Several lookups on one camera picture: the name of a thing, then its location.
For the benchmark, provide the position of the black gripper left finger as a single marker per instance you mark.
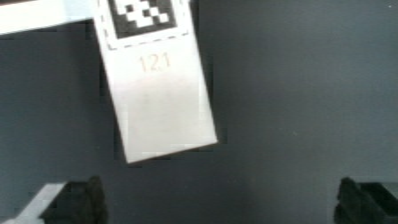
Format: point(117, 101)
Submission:
point(78, 205)

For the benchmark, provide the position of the white desk tabletop panel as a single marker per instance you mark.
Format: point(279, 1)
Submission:
point(34, 14)

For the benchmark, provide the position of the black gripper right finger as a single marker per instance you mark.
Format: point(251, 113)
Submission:
point(366, 202)

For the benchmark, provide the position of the white desk leg tagged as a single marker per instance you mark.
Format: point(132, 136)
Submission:
point(149, 52)

